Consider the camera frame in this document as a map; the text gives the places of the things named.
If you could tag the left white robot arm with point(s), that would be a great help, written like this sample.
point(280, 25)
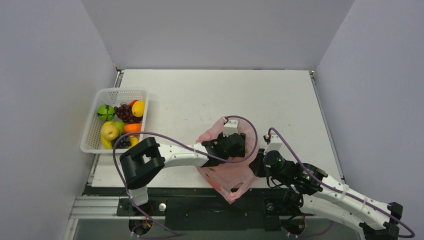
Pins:
point(141, 163)

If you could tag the dark purple grapes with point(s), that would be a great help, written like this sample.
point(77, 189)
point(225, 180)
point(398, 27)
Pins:
point(124, 143)

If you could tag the yellow fake banana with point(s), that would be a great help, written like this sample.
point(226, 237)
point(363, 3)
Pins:
point(108, 144)

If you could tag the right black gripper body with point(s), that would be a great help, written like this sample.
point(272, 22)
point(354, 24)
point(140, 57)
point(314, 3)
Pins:
point(257, 162)

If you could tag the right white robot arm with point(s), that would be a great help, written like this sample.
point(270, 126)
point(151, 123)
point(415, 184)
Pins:
point(311, 191)

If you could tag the yellow fake pear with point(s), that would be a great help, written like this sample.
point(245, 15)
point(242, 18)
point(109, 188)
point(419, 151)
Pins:
point(109, 131)

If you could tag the green fake fruit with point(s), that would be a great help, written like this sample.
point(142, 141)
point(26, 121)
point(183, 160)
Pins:
point(106, 113)

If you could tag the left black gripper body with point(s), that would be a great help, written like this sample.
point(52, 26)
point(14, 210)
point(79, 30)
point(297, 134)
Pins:
point(239, 154)

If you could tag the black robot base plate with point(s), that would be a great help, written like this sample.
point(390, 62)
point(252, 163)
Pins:
point(203, 209)

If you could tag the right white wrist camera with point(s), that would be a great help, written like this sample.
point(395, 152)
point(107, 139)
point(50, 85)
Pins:
point(273, 142)

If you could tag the red fake strawberry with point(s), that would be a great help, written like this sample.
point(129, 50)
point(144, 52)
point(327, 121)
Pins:
point(132, 103)

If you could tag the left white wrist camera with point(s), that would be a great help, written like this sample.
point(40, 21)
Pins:
point(230, 127)

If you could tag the purple fake grapes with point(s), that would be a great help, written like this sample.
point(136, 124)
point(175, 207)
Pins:
point(124, 113)

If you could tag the white plastic basket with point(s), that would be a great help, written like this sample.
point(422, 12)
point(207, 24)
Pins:
point(91, 140)

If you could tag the green fake pear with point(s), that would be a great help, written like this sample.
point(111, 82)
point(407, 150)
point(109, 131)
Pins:
point(120, 125)

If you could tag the yellow fake fruit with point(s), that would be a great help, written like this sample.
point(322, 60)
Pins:
point(138, 108)

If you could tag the orange fake fruit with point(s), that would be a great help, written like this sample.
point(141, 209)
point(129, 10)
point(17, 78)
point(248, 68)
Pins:
point(132, 127)

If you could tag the pink plastic bag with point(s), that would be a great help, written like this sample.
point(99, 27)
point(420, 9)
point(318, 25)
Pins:
point(232, 180)

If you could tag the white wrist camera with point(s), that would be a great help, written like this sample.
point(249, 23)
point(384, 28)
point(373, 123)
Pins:
point(230, 127)
point(273, 142)

